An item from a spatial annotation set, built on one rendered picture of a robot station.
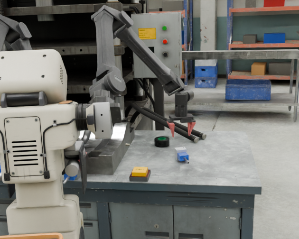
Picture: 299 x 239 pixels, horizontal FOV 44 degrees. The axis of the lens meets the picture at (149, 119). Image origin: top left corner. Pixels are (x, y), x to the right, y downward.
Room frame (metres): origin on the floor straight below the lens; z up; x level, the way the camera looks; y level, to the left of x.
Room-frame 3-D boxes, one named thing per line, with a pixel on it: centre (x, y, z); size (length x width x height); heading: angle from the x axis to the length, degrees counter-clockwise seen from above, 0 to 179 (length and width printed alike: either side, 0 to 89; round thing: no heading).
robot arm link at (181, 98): (1.66, -0.15, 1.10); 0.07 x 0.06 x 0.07; 154
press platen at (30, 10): (2.75, 0.68, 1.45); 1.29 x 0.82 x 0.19; 80
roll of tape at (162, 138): (1.87, -0.06, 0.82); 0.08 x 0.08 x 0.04
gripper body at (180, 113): (1.65, -0.15, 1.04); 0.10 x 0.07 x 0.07; 101
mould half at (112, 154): (1.78, 0.26, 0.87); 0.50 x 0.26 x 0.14; 170
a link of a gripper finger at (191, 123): (1.66, -0.17, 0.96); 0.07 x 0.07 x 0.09; 11
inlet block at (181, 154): (1.61, -0.15, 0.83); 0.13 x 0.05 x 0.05; 12
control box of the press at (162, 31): (2.44, -0.07, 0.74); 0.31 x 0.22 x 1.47; 80
